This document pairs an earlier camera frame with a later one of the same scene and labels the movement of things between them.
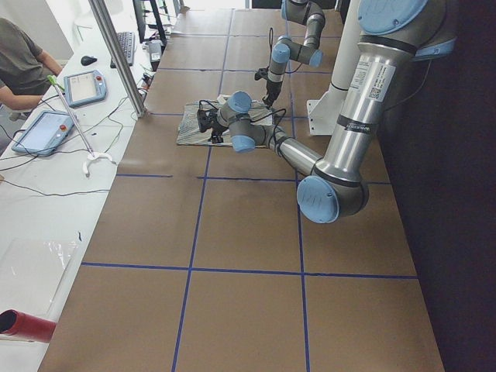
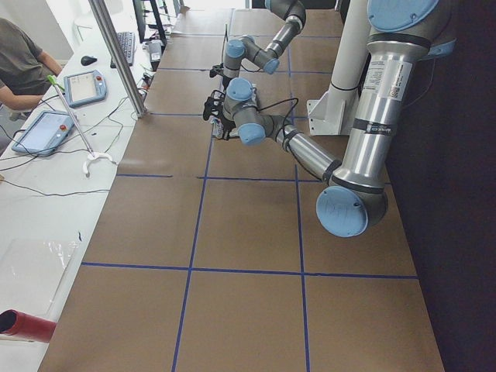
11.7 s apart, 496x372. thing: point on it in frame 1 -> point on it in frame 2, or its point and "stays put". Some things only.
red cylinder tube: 26,326 stays put
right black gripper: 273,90 -> 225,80
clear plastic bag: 30,273 stays put
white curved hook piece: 92,156 stays put
